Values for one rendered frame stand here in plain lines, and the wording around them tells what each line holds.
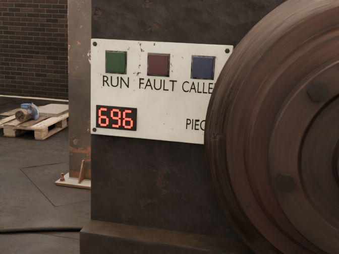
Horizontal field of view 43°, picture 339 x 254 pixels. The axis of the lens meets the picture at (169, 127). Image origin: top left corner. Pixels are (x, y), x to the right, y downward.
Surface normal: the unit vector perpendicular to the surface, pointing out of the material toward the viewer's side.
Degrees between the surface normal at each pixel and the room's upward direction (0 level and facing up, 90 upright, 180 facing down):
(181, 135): 90
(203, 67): 90
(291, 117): 90
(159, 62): 90
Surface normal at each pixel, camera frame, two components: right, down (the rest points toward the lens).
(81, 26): -0.22, 0.21
